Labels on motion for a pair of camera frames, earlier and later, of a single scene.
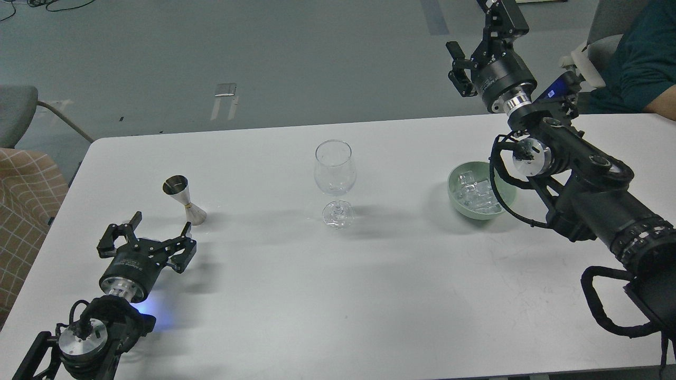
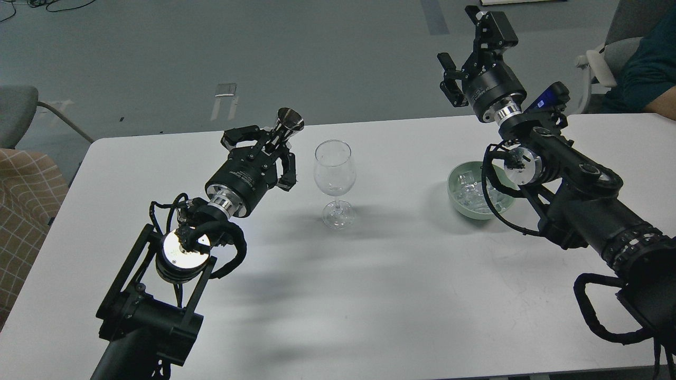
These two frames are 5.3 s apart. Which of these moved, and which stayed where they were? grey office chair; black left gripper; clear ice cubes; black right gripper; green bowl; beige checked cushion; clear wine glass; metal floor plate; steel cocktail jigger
Moved: black right gripper; black left gripper; steel cocktail jigger
Stayed: clear wine glass; green bowl; metal floor plate; clear ice cubes; grey office chair; beige checked cushion
